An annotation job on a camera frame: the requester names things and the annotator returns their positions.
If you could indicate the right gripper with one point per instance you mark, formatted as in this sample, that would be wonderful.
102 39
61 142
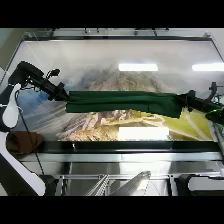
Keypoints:
188 99

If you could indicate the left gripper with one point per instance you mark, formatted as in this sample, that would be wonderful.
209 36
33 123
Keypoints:
60 93

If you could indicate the green T-shirt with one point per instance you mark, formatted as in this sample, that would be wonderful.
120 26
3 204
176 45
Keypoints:
133 101

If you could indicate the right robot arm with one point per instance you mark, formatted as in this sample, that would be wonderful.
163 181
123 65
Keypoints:
208 106

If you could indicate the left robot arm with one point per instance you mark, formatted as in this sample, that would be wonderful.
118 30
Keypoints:
28 75

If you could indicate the brown garment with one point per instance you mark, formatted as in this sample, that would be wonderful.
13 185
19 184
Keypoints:
23 141

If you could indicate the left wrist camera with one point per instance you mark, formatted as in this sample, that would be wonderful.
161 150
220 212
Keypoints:
53 72

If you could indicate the silver frame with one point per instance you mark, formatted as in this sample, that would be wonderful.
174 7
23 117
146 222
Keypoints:
110 166

